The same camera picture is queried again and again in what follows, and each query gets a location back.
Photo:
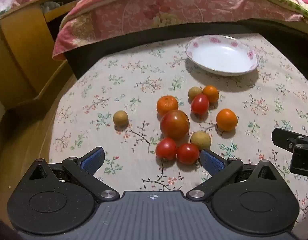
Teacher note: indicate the orange mandarin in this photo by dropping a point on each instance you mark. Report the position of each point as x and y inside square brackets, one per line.
[226, 119]
[167, 104]
[210, 93]

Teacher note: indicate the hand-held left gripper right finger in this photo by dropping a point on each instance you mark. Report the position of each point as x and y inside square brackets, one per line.
[211, 162]

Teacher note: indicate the large red tomato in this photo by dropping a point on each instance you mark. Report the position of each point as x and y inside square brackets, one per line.
[175, 125]

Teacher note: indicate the oblong red cherry tomato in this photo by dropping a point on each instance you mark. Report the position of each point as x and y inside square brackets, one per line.
[199, 104]

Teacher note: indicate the tan longan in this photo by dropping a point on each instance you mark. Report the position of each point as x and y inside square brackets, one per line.
[200, 140]
[120, 117]
[194, 92]

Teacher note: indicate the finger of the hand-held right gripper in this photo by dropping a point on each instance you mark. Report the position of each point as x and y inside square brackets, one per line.
[303, 158]
[281, 137]

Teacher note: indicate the white floral rimmed plate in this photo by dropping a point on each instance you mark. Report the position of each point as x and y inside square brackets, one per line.
[222, 55]

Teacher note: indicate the wooden nightstand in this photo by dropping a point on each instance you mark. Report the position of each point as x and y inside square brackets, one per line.
[19, 42]

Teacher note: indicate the pink floral bedsheet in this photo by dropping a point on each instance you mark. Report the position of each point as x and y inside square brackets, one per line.
[144, 12]

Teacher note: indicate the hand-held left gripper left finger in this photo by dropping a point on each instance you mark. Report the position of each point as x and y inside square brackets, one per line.
[92, 159]

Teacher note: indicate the dark bed frame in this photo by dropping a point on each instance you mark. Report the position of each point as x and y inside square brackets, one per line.
[169, 33]

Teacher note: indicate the round red cherry tomato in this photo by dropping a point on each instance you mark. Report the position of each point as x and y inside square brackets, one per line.
[166, 148]
[187, 153]

